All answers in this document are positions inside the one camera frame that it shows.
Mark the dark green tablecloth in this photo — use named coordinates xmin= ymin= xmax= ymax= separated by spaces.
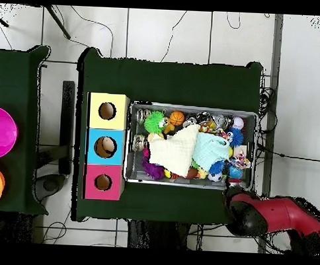
xmin=70 ymin=46 xmax=264 ymax=230
xmin=0 ymin=44 xmax=56 ymax=216

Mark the blue spiky ball with eyes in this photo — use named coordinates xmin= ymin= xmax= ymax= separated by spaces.
xmin=224 ymin=126 xmax=245 ymax=149

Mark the thin black cable loop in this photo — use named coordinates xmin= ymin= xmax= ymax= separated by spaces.
xmin=225 ymin=13 xmax=242 ymax=30

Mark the multicolour patterned fabric bow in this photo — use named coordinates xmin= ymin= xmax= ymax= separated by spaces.
xmin=227 ymin=149 xmax=253 ymax=170

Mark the crushed clear bottle blue label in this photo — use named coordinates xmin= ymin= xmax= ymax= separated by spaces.
xmin=225 ymin=164 xmax=246 ymax=186

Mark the grey floor rail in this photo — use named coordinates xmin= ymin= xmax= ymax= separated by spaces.
xmin=257 ymin=13 xmax=284 ymax=254

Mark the cream waffle cloth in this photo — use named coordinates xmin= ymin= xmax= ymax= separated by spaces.
xmin=146 ymin=122 xmax=202 ymax=179

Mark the shallow mesh bin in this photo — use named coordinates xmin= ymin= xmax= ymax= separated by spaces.
xmin=123 ymin=100 xmax=259 ymax=192

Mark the purple spiky ball toy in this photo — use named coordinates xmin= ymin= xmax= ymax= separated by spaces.
xmin=141 ymin=157 xmax=167 ymax=181

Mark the black cable with connector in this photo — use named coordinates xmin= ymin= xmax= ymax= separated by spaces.
xmin=255 ymin=143 xmax=320 ymax=163

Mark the black upright panel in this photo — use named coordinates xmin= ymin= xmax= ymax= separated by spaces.
xmin=58 ymin=80 xmax=76 ymax=176

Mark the wooden box with three holes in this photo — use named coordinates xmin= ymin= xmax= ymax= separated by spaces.
xmin=81 ymin=91 xmax=131 ymax=202

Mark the long black tripod leg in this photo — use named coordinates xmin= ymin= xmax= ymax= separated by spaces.
xmin=43 ymin=5 xmax=73 ymax=40

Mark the green spiky ball toy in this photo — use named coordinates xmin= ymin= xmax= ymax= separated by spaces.
xmin=143 ymin=109 xmax=167 ymax=135

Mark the grey rounded base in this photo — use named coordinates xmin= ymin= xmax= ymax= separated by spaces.
xmin=33 ymin=172 xmax=67 ymax=204

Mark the thin black floor cable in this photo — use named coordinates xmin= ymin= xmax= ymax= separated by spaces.
xmin=52 ymin=5 xmax=115 ymax=57
xmin=161 ymin=10 xmax=188 ymax=63

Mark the black cable bundle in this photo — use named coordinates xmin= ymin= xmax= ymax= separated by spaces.
xmin=257 ymin=86 xmax=280 ymax=135

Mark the small soccer ball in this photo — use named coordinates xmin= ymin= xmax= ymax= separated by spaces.
xmin=207 ymin=170 xmax=224 ymax=183

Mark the orange plush toy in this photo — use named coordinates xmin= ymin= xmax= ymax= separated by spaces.
xmin=161 ymin=116 xmax=177 ymax=136

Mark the pink plastic bowl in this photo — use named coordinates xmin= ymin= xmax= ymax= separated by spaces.
xmin=0 ymin=106 xmax=20 ymax=161

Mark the orange toy basketball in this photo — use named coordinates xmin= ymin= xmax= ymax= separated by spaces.
xmin=168 ymin=110 xmax=186 ymax=127

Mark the white toy baseball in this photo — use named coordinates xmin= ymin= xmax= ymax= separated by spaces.
xmin=231 ymin=116 xmax=245 ymax=130

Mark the mint waffle cloth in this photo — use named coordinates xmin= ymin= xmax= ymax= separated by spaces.
xmin=191 ymin=132 xmax=231 ymax=172

